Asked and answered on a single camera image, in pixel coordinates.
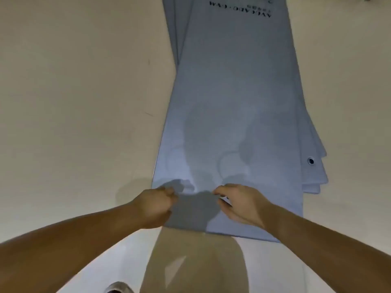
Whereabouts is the person's right hand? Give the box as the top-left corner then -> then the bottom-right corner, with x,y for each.
213,183 -> 275,231

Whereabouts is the person's left hand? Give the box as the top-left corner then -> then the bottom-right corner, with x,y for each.
131,186 -> 179,230

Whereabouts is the person's left forearm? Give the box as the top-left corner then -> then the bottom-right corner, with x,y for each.
0,199 -> 141,293

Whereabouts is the person's right forearm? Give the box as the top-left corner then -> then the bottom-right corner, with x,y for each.
264,204 -> 391,293

